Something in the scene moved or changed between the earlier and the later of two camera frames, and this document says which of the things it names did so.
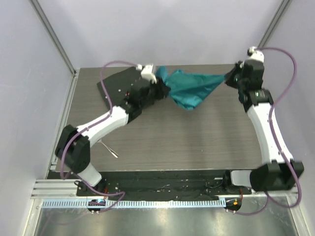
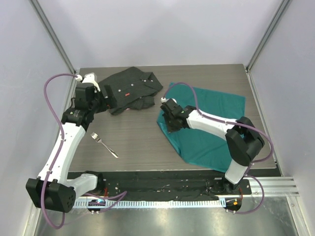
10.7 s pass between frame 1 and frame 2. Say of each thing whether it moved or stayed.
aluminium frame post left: stayed
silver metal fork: stayed
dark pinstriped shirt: stayed
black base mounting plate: stayed
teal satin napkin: moved
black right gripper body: moved
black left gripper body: moved
